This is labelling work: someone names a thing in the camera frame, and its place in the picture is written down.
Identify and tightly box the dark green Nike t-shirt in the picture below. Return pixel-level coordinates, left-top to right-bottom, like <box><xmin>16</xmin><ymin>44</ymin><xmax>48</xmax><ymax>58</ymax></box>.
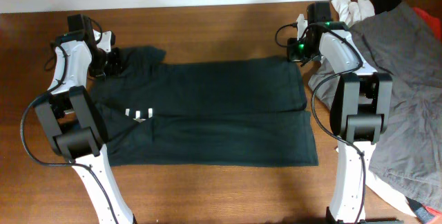
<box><xmin>90</xmin><ymin>46</ymin><xmax>318</xmax><ymax>167</ymax></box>

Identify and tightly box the grey t-shirt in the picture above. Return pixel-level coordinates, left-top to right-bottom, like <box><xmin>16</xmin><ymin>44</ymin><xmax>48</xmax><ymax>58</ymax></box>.
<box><xmin>307</xmin><ymin>2</ymin><xmax>442</xmax><ymax>211</ymax></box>

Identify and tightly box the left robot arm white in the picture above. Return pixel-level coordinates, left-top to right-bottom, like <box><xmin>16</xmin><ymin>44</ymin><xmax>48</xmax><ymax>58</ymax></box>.
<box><xmin>33</xmin><ymin>31</ymin><xmax>136</xmax><ymax>223</ymax></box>

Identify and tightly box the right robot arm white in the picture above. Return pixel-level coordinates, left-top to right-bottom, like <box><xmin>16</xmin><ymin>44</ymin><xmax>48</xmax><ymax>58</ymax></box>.
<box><xmin>287</xmin><ymin>19</ymin><xmax>392</xmax><ymax>223</ymax></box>

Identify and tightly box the white garment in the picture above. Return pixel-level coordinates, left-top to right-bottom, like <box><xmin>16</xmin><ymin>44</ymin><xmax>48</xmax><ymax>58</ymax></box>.
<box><xmin>331</xmin><ymin>0</ymin><xmax>375</xmax><ymax>27</ymax></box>

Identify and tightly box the black garment at corner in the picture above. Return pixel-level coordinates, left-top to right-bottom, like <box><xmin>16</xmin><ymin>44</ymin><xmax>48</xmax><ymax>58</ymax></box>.
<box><xmin>370</xmin><ymin>0</ymin><xmax>402</xmax><ymax>15</ymax></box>

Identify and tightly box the red garment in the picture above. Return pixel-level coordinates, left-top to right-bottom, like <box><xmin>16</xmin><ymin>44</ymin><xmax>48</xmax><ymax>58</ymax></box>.
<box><xmin>413</xmin><ymin>7</ymin><xmax>441</xmax><ymax>41</ymax></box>

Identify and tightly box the right camera white mount bracket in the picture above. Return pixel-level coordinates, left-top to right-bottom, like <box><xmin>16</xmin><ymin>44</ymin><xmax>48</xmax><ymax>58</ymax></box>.
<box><xmin>296</xmin><ymin>14</ymin><xmax>308</xmax><ymax>40</ymax></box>

